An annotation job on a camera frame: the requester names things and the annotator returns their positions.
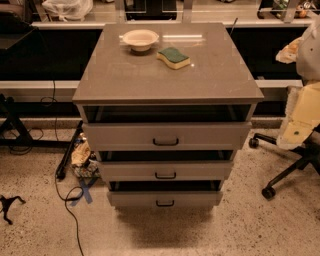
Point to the grey drawer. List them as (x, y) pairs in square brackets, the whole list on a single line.
[(165, 199), (166, 136), (165, 171)]

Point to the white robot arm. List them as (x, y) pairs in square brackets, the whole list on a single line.
[(303, 104)]

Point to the grey drawer cabinet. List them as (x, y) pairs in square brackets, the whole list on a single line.
[(120, 87)]

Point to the grey top drawer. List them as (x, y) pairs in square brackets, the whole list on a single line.
[(166, 136)]

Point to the grey bottom drawer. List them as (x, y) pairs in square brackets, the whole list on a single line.
[(165, 199)]

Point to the green yellow sponge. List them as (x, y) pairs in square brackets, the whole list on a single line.
[(173, 58)]

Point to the snack bags on floor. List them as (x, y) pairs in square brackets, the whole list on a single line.
[(83, 159)]

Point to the white paper bowl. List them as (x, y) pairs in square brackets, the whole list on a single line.
[(140, 40)]

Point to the black leaning bar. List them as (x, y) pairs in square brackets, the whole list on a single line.
[(60, 171)]

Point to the blue tape cross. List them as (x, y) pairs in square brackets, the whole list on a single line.
[(85, 184)]

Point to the black stand leg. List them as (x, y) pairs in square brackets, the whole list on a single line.
[(24, 139)]

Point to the black office chair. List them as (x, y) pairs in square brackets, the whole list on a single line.
[(310, 154)]

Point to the white plastic bag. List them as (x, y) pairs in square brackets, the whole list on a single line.
[(68, 9)]

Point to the small black floor object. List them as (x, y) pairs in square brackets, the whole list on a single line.
[(6, 203)]

